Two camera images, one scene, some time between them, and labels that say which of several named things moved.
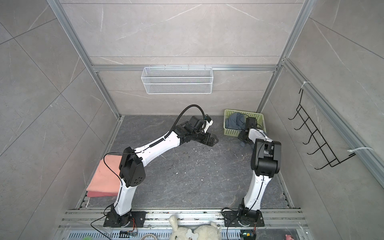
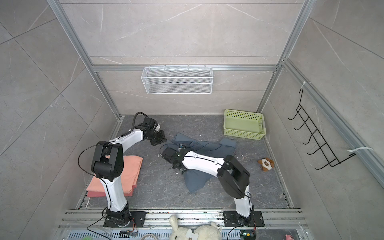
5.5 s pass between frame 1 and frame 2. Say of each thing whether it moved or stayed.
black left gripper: moved
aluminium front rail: stayed
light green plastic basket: stayed
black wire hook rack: stayed
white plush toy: stayed
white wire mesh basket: stayed
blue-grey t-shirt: moved
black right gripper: moved
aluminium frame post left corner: stayed
